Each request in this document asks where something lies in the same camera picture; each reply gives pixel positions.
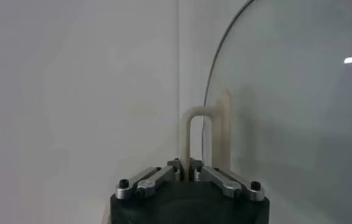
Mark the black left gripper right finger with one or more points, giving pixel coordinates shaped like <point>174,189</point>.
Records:
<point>224,184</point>

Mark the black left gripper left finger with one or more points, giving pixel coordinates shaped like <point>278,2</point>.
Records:
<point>151,182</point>

